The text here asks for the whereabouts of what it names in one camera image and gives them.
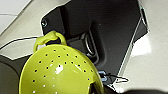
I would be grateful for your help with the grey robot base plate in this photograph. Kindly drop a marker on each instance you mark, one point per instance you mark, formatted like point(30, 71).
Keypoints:
point(110, 30)

